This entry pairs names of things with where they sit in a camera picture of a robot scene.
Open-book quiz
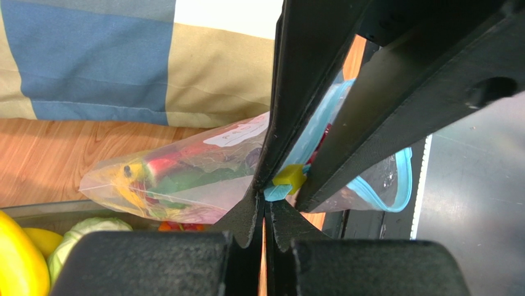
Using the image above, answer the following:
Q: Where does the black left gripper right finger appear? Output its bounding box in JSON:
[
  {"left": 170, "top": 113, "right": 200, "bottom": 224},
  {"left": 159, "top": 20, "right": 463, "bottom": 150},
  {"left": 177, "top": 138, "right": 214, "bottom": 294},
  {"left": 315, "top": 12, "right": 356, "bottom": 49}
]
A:
[{"left": 266, "top": 200, "right": 470, "bottom": 295}]

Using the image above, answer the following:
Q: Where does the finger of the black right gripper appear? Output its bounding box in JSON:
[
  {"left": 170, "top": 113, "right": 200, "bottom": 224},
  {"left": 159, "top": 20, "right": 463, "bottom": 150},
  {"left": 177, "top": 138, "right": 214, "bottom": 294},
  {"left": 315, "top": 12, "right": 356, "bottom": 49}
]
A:
[
  {"left": 252, "top": 0, "right": 371, "bottom": 191},
  {"left": 295, "top": 1, "right": 524, "bottom": 212}
]

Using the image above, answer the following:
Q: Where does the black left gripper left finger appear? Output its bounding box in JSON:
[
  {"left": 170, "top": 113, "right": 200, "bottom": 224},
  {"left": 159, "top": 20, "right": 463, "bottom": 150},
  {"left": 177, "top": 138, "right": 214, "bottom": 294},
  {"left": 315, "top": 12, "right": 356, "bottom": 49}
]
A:
[{"left": 52, "top": 192, "right": 264, "bottom": 295}]

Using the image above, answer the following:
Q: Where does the clear zip top bag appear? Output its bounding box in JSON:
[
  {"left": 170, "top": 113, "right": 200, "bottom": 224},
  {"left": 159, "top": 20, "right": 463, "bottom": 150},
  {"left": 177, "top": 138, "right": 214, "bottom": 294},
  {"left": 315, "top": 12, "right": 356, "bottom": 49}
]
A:
[{"left": 78, "top": 78, "right": 413, "bottom": 224}]

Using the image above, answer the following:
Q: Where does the green white cabbage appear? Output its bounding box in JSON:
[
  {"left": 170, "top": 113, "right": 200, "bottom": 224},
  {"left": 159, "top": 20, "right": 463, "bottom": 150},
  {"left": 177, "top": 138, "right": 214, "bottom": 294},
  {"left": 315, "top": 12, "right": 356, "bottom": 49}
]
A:
[{"left": 47, "top": 216, "right": 134, "bottom": 288}]

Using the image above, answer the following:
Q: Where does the grey fruit bowl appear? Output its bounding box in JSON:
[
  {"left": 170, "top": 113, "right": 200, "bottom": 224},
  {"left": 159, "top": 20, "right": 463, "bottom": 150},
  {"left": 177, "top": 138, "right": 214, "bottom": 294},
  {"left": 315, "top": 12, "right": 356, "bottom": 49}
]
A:
[{"left": 2, "top": 200, "right": 161, "bottom": 235}]

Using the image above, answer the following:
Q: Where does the checkered blue beige pillow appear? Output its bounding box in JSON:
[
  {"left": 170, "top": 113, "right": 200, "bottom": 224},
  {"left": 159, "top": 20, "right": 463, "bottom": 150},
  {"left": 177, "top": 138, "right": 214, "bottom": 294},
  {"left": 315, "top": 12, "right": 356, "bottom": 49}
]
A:
[{"left": 1, "top": 1, "right": 283, "bottom": 128}]

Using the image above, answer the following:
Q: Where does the yellow banana bunch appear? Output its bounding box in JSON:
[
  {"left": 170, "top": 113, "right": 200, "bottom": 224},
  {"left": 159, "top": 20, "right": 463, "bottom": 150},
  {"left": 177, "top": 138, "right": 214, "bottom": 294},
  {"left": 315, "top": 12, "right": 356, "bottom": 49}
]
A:
[{"left": 1, "top": 212, "right": 63, "bottom": 295}]

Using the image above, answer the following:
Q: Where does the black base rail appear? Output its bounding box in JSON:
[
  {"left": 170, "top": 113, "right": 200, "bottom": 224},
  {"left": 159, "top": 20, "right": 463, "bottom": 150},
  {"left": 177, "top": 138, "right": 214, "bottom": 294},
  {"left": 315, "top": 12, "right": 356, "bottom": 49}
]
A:
[{"left": 319, "top": 137, "right": 431, "bottom": 239}]

